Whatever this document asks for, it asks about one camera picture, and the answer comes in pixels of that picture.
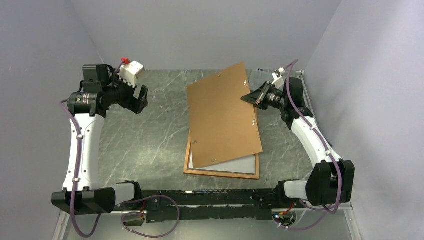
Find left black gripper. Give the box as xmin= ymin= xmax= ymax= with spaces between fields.
xmin=103 ymin=69 xmax=149 ymax=114

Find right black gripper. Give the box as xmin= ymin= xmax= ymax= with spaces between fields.
xmin=241 ymin=81 xmax=288 ymax=111

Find brown backing board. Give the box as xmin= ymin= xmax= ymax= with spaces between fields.
xmin=187 ymin=62 xmax=263 ymax=168

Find wooden picture frame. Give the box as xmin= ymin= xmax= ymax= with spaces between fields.
xmin=183 ymin=133 xmax=260 ymax=180

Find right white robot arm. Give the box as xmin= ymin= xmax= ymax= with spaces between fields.
xmin=241 ymin=77 xmax=355 ymax=210

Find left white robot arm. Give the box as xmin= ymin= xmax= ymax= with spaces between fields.
xmin=51 ymin=59 xmax=149 ymax=215

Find clear plastic organizer box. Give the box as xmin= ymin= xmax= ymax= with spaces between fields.
xmin=248 ymin=68 xmax=274 ymax=92

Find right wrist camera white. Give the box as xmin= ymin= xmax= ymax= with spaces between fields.
xmin=271 ymin=67 xmax=286 ymax=89

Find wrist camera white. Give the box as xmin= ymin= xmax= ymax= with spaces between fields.
xmin=271 ymin=67 xmax=286 ymax=89
xmin=119 ymin=58 xmax=145 ymax=89

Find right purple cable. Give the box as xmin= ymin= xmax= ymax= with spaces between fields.
xmin=274 ymin=59 xmax=344 ymax=232

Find purple cable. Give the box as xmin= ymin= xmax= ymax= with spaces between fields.
xmin=59 ymin=59 xmax=181 ymax=239
xmin=274 ymin=59 xmax=344 ymax=232

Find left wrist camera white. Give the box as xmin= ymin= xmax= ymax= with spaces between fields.
xmin=119 ymin=58 xmax=145 ymax=89

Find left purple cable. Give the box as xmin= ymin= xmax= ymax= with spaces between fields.
xmin=59 ymin=59 xmax=181 ymax=239

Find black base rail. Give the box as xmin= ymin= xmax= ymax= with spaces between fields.
xmin=114 ymin=188 xmax=307 ymax=223

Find aluminium extrusion rail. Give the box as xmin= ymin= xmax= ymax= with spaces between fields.
xmin=60 ymin=198 xmax=354 ymax=216

